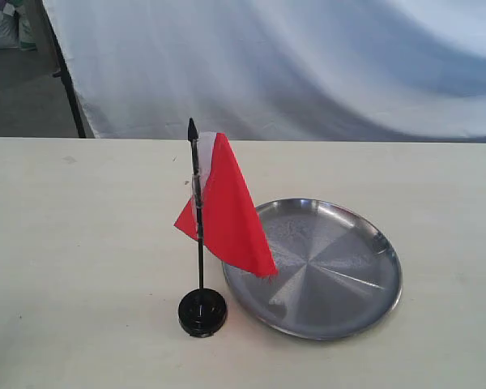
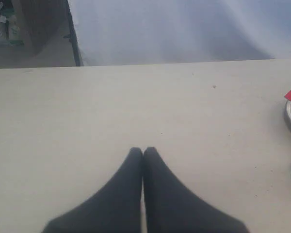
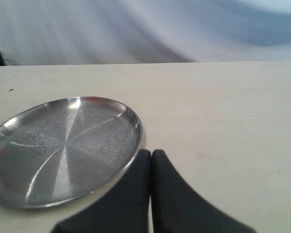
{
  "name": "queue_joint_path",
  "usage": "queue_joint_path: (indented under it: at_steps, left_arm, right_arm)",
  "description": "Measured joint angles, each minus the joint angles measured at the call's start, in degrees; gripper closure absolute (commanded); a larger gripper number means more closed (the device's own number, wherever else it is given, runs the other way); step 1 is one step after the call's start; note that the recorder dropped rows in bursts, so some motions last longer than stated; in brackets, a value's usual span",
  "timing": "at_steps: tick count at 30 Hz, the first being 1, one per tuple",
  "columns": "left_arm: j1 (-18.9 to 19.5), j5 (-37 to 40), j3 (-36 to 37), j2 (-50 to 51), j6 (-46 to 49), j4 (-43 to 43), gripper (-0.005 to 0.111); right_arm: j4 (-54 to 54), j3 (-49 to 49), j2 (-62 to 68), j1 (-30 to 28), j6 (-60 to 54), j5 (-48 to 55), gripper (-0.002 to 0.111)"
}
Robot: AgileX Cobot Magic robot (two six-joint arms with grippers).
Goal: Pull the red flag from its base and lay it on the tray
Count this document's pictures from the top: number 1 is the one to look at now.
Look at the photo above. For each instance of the red white flag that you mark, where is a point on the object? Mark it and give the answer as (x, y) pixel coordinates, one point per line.
(232, 230)

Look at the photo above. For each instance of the round black flag base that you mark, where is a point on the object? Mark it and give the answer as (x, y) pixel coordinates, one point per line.
(202, 312)

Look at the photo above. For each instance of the round steel plate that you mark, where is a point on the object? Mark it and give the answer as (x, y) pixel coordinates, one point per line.
(338, 274)

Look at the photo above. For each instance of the white backdrop cloth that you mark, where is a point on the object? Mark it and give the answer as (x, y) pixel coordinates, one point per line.
(278, 70)

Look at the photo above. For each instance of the black backdrop stand pole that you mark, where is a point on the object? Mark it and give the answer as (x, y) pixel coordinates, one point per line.
(64, 75)

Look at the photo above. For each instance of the white sack in background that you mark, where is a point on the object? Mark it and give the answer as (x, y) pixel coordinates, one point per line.
(15, 28)

